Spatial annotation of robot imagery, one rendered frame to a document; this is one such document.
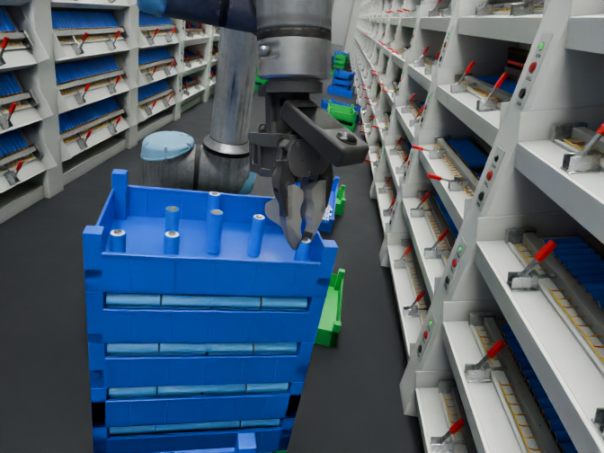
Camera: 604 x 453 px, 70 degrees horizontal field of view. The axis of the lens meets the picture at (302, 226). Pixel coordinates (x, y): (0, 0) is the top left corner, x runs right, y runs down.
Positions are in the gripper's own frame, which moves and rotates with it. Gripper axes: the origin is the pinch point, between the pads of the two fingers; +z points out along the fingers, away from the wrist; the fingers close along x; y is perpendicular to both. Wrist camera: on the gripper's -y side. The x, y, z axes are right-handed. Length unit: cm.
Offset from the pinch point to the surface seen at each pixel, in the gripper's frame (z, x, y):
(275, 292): 6.4, 4.7, 0.5
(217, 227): -0.6, 6.8, 10.7
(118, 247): -0.8, 20.6, 10.5
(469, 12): -44, -93, 29
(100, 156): 6, -32, 175
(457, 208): 5, -53, 6
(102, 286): 3.5, 22.8, 10.6
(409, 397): 50, -41, 7
